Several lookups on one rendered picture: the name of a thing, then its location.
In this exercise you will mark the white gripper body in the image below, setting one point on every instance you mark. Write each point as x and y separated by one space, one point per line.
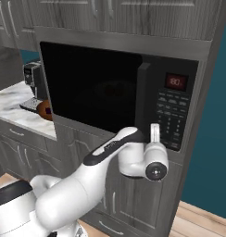
155 133

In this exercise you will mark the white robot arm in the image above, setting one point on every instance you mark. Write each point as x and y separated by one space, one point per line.
62 197

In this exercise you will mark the microwave start button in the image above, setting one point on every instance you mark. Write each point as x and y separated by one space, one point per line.
174 145

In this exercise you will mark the black built-in microwave oven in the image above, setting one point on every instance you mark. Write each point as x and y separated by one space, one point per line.
173 102

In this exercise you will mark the black microwave door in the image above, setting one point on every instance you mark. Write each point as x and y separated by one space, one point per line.
87 83

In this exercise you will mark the grey wood base cupboard door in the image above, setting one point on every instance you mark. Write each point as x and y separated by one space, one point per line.
10 154
30 163
50 163

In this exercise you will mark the brown round bowl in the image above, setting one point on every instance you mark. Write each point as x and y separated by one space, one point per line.
44 110

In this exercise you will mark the grey wood tall unit drawer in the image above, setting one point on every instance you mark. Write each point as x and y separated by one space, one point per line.
124 227

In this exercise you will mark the grey wood drawer front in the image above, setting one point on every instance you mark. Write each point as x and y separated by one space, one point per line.
28 137

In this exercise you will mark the black and silver coffee machine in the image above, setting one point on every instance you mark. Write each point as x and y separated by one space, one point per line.
34 83

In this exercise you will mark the grey wood wall cupboard door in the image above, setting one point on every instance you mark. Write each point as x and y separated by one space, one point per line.
0 21
22 21

